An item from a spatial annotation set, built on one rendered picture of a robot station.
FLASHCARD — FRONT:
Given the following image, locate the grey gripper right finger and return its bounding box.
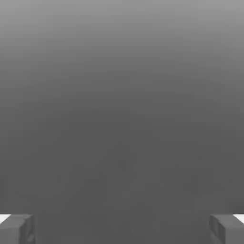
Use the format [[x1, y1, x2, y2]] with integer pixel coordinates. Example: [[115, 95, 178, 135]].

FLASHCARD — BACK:
[[208, 213, 244, 244]]

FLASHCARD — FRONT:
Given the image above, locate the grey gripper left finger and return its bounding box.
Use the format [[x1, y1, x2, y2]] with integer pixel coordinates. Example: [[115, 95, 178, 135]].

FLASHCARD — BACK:
[[0, 213, 36, 244]]

